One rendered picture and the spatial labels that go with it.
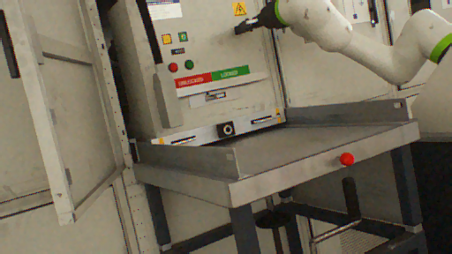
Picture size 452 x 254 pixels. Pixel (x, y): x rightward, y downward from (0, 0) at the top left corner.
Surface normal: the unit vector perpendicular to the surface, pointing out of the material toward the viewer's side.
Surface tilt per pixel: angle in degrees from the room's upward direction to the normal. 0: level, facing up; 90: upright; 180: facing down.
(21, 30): 90
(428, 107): 90
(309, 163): 90
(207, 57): 90
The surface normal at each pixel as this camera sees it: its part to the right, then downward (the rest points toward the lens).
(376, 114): -0.85, 0.23
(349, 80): 0.48, -0.01
